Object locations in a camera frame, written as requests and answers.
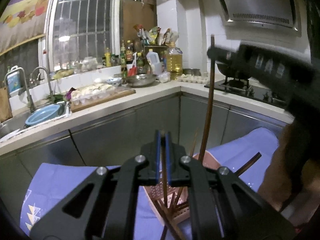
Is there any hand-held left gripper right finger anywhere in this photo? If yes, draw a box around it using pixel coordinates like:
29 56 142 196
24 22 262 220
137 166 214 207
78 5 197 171
164 131 298 240

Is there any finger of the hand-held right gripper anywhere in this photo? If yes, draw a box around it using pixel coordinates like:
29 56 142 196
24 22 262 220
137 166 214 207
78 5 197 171
207 45 240 64

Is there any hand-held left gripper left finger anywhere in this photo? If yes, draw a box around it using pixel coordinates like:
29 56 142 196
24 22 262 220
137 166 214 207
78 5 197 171
29 129 163 240

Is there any straight thin chopstick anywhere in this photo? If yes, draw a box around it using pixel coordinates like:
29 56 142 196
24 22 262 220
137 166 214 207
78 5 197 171
160 129 168 205

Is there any long curved chopstick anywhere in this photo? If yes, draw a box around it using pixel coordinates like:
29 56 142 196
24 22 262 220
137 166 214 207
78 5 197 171
199 34 215 164

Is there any brown perforated chopstick basket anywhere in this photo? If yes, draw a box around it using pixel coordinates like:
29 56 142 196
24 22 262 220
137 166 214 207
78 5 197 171
142 152 223 225

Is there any bundle of wooden chopsticks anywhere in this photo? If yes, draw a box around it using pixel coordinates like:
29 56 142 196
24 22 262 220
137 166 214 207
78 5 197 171
160 127 262 240

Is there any person's right forearm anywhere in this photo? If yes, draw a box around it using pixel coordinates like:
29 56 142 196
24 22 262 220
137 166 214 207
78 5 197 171
257 121 317 213

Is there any black open wok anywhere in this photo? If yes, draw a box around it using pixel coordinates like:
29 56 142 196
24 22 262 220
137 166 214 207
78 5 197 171
215 62 240 77

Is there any black gas stove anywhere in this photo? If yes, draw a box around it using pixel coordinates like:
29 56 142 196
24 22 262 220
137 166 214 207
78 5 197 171
204 79 288 110

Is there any white egg tray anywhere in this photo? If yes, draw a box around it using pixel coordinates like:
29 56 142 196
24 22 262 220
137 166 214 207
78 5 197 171
176 74 209 83

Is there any large cooking oil bottle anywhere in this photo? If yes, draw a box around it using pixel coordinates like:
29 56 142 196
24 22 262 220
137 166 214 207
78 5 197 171
165 44 184 80

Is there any grey kitchen counter cabinet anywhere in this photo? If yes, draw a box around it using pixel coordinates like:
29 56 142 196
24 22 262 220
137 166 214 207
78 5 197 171
0 91 295 178

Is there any steel range hood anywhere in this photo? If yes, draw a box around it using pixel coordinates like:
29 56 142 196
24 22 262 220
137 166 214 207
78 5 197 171
206 0 303 38

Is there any white plastic jug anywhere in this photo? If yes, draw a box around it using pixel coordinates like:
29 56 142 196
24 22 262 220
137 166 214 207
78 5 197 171
146 50 162 77

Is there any pile of snack bags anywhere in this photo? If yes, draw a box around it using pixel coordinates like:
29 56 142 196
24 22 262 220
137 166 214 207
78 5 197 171
134 24 179 46

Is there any long wooden board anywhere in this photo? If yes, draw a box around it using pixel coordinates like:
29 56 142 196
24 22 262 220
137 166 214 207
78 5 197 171
70 86 137 113

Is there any steel mixing bowl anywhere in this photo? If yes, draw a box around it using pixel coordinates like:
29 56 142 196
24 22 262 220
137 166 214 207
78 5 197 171
124 74 158 88

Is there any brown cardboard panel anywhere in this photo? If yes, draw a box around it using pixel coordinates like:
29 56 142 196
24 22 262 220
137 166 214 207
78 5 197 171
121 0 157 40

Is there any clear egg tray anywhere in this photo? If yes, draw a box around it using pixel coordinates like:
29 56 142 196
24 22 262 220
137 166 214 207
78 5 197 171
71 82 117 105

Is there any row of condiment bottles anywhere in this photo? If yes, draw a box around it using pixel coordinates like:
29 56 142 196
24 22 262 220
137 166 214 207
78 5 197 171
102 39 148 77

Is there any blue printed tablecloth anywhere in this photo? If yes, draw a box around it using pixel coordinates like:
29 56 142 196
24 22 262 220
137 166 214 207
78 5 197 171
20 127 280 240

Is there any blue plastic basin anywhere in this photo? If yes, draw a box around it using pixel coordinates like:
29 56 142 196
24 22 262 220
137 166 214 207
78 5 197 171
24 104 66 128

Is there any curved steel faucet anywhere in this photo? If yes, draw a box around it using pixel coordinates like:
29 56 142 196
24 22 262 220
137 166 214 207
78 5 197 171
30 66 54 100

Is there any barred kitchen window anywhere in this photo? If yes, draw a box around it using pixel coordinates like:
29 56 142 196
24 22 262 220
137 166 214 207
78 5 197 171
46 0 120 73

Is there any steel kitchen sink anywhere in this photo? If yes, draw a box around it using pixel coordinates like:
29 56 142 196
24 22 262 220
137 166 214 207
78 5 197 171
0 105 70 142

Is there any tall square steel faucet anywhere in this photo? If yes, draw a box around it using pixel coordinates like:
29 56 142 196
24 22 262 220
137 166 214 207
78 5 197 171
4 67 34 113

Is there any small wooden cutting board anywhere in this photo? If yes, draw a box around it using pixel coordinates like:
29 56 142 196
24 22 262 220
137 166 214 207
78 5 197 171
0 86 13 123

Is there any white water purifier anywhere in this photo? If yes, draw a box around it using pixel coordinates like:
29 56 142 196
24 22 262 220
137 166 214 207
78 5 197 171
6 65 22 92

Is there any fruit print wall poster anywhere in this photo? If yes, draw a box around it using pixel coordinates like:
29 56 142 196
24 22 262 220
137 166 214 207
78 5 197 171
0 0 54 54

